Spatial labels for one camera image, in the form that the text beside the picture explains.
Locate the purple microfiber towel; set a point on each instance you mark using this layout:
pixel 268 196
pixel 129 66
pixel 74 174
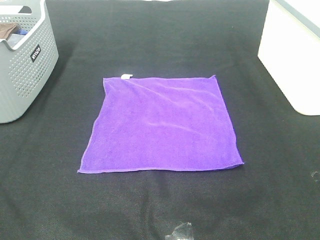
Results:
pixel 172 124

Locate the clear tape piece bottom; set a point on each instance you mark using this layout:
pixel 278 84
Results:
pixel 183 231

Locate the grey perforated laundry basket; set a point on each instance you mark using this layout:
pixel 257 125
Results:
pixel 26 66

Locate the white plastic bin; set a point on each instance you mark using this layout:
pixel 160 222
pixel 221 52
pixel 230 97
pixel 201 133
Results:
pixel 289 49

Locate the blue grey cloth in basket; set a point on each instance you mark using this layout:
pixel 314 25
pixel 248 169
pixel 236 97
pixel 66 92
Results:
pixel 15 37

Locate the brown cloth in basket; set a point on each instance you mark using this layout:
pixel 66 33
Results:
pixel 6 29

